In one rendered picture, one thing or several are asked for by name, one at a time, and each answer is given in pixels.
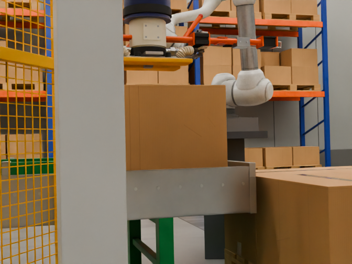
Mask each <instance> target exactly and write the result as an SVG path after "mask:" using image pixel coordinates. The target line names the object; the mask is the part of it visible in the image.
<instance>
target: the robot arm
mask: <svg viewBox="0 0 352 264"><path fill-rule="evenodd" d="M222 1H226V0H204V3H203V6H202V7H201V8H199V9H196V10H191V11H187V12H182V13H177V14H173V15H172V18H171V22H170V23H168V24H166V36H177V35H176V34H175V25H176V24H178V23H184V22H189V21H195V20H196V18H197V17H198V15H199V14H202V15H203V18H202V19H204V18H206V17H208V16H209V15H210V14H211V13H212V12H213V11H214V10H215V9H216V8H217V7H218V5H219V4H220V3H221V2H222ZM232 1H233V3H234V5H235V6H236V12H237V24H238V36H239V37H245V38H250V39H256V28H255V15H254V4H255V2H256V0H232ZM194 33H208V32H207V31H202V29H197V30H196V31H195V32H194ZM166 46H167V48H170V47H186V46H189V45H188V43H171V42H166ZM206 48H208V46H201V47H199V48H194V53H193V54H192V55H190V56H185V58H189V59H197V58H199V57H202V56H203V54H202V52H204V49H206ZM197 53H198V54H197ZM240 61H241V71H240V72H239V74H238V77H237V80H236V79H235V77H234V76H233V75H232V74H230V73H220V74H217V75H216V76H215V77H214V78H213V80H212V83H211V85H226V117H239V116H238V115H235V106H255V105H259V104H262V103H265V102H267V101H268V100H270V99H271V98H272V96H273V86H272V83H271V82H270V81H269V80H268V79H266V78H265V76H264V74H263V72H262V71H261V70H260V69H259V68H258V56H257V49H256V48H249V47H248V48H246V49H240Z"/></svg>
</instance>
